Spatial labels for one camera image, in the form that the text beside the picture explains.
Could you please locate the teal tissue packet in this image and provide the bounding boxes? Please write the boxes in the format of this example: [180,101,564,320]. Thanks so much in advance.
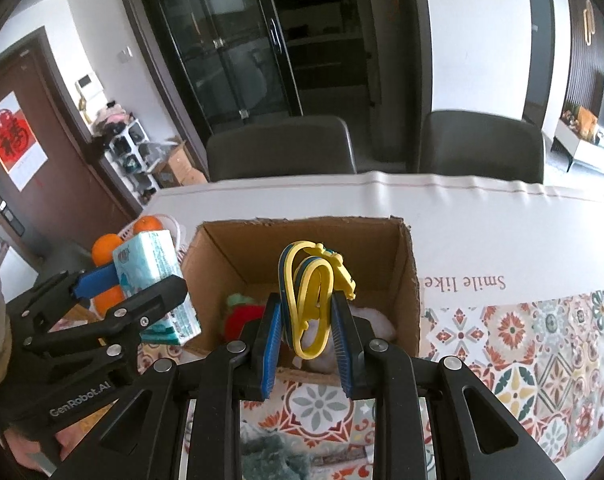
[113,230,201,346]

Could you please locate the white plush toy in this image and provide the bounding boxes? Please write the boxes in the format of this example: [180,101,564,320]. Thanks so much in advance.
[301,303,399,374]

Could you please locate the red strawberry plush toy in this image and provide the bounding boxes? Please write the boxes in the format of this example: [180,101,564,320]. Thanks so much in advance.
[222,292,265,342]

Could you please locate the green knitted plush toy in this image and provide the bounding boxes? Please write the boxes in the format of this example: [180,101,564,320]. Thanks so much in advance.
[241,434,311,480]

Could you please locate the yellow blue hair clips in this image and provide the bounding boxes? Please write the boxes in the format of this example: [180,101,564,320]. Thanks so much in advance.
[278,240,356,361]

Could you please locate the person's left hand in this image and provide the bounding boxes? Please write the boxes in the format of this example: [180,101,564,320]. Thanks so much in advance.
[4,424,94,474]

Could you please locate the orange front centre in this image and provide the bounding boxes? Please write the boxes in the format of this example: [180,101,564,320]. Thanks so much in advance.
[93,285,125,318]

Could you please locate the orange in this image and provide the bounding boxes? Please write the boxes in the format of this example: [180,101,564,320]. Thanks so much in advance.
[133,216,164,235]
[93,285,125,318]
[90,233,123,266]

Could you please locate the orange left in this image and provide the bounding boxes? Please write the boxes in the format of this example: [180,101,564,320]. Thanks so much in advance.
[90,233,123,266]

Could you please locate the orange top back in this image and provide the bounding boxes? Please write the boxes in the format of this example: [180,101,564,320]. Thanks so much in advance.
[133,216,164,235]

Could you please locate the white fruit basket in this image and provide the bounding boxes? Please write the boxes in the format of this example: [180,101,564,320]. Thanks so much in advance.
[118,214,188,263]

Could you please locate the brown entrance door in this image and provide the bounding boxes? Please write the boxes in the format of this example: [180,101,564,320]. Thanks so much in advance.
[0,28,142,266]

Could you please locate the brown cardboard box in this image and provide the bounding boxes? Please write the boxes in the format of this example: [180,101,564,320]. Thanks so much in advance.
[182,217,421,384]

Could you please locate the white shoe rack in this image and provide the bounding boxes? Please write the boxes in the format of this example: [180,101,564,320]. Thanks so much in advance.
[102,119,162,206]

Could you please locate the patterned tile table runner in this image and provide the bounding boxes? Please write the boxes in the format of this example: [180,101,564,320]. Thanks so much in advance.
[136,284,604,480]

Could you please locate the red fu poster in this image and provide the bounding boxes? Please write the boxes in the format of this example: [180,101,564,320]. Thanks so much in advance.
[0,91,48,192]

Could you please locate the dark chair left back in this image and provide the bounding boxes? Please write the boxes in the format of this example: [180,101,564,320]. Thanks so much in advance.
[206,115,356,182]

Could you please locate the dark chair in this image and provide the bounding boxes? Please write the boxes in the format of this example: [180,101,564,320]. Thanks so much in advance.
[206,115,356,182]
[417,110,545,184]

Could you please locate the dark chair right back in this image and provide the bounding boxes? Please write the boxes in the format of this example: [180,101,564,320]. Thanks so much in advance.
[417,110,545,184]

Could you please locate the white tv cabinet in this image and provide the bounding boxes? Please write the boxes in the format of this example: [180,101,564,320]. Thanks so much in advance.
[555,120,604,174]

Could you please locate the black glass sliding door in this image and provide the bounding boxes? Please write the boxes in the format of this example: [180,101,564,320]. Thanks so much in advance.
[110,0,434,172]

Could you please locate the wall intercom panel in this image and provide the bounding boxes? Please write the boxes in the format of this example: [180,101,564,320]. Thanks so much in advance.
[75,75,93,90]

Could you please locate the dark wall panel gold ornament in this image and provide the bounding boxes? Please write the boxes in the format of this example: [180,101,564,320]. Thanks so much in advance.
[564,0,604,117]

